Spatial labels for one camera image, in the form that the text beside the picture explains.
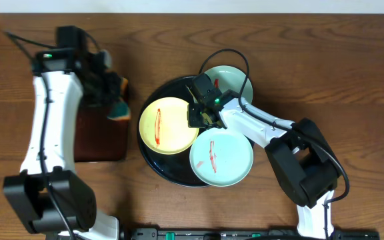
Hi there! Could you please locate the round black tray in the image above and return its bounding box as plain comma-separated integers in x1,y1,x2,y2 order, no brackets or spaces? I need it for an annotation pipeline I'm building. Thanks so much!
137,76,209,187

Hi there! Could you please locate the yellow plate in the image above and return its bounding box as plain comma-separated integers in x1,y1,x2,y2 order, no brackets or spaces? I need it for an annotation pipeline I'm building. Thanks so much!
139,97,199,155

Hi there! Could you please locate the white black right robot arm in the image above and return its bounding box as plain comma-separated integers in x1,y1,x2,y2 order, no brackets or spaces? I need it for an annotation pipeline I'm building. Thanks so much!
189,97,348,239

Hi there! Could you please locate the rectangular black tray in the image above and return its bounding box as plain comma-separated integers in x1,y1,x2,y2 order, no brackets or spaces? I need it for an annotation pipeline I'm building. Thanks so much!
74,104,130,162

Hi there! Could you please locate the green orange sponge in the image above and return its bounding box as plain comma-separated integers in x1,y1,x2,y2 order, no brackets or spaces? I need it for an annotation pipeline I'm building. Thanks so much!
107,77,131,121

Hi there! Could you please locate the mint green plate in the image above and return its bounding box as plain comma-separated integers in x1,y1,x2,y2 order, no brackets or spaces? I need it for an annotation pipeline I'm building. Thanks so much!
189,128,253,187
205,65,253,103

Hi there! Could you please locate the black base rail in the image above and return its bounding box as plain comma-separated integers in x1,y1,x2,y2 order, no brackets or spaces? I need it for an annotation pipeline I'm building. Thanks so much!
129,228,380,240

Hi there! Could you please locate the mint green plate front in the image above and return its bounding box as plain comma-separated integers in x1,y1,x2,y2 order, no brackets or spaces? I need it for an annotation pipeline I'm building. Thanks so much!
189,128,253,187

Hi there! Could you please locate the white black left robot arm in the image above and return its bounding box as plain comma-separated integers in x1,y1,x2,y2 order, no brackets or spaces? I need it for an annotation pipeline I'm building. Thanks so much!
3,51,121,239

